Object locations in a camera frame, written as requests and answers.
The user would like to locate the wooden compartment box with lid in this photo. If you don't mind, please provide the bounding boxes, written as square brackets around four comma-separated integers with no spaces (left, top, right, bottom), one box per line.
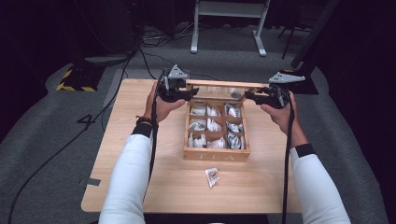
[182,78,270,162]

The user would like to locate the group of white sachets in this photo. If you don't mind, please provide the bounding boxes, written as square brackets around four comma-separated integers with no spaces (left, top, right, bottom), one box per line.
[188,104,246,150]

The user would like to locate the hand-held gripper black cable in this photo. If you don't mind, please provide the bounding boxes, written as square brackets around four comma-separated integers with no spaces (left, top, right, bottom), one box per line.
[143,92,161,202]
[280,92,297,224]

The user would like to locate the left hand-held gripper black cable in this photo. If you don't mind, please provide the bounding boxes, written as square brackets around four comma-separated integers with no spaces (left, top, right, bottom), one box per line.
[143,92,161,202]

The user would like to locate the white metal stand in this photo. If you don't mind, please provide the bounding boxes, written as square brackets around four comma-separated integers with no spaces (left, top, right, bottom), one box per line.
[190,0,272,58]

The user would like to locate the white foil sachet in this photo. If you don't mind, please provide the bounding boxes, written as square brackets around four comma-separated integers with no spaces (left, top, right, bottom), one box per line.
[204,167,220,189]

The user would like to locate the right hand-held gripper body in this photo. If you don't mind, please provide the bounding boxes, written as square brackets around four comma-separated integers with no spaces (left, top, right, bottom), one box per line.
[261,71,306,110]

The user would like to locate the thin black floor cable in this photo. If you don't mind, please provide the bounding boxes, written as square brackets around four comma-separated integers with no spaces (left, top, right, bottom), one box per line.
[137,46,220,82]

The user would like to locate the person's left hand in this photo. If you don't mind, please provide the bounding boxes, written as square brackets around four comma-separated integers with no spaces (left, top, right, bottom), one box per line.
[144,82,187,126]

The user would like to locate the long black floor cable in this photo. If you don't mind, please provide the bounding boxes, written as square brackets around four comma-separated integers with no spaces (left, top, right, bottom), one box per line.
[7,46,138,224]

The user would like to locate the right hand-held gripper black cable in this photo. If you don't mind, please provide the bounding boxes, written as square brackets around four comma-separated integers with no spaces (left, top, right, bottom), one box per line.
[280,92,297,224]

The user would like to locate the black stand with base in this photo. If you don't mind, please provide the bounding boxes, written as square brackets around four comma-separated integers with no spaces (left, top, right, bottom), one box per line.
[277,0,343,95]

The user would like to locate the grey tape strip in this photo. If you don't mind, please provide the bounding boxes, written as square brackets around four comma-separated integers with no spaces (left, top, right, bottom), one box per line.
[78,177,103,188]

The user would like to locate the black tripod stand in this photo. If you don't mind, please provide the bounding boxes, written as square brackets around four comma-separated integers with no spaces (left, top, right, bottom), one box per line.
[277,18,314,61]

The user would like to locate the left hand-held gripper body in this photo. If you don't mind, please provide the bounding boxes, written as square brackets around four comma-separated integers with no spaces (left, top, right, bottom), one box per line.
[156,63,191,104]

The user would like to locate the dark bead bracelet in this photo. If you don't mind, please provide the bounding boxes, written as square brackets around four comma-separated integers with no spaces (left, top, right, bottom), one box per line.
[135,115,154,127]

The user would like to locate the black yellow striped base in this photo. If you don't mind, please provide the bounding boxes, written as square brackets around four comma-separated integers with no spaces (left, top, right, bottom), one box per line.
[56,63,106,93]

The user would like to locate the person's right hand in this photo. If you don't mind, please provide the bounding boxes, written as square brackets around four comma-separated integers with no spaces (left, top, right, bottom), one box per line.
[260,91,303,138]

